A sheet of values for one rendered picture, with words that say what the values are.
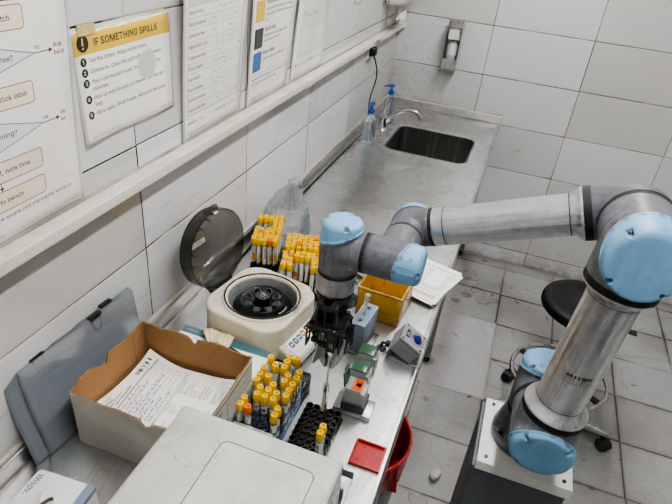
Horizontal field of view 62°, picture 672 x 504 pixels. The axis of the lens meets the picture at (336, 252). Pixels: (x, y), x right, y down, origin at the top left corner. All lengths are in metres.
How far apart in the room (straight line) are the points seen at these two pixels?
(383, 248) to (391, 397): 0.53
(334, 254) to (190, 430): 0.37
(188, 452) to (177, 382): 0.45
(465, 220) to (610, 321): 0.29
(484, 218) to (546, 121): 2.44
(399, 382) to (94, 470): 0.71
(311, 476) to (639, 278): 0.55
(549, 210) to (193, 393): 0.82
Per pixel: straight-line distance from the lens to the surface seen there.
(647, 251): 0.89
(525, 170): 3.56
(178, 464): 0.89
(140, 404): 1.31
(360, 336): 1.46
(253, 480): 0.87
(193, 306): 1.65
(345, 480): 1.20
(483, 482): 1.38
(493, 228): 1.05
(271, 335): 1.39
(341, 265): 1.00
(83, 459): 1.32
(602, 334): 0.99
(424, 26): 3.43
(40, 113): 1.07
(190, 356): 1.36
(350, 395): 1.32
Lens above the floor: 1.88
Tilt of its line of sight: 32 degrees down
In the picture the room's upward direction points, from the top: 6 degrees clockwise
